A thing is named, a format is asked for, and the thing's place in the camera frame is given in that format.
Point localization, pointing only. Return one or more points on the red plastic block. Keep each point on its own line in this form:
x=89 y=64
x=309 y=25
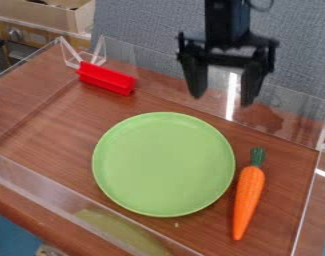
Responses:
x=106 y=78

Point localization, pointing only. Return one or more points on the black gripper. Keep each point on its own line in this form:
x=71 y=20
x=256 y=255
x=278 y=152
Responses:
x=252 y=51

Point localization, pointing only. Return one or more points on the clear acrylic enclosure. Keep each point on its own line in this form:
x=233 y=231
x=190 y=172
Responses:
x=54 y=117

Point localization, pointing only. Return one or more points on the green round plate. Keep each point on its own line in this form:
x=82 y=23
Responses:
x=163 y=164

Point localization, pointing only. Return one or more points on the orange toy carrot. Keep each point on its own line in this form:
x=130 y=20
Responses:
x=249 y=189

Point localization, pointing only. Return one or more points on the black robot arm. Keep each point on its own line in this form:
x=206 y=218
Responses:
x=228 y=20

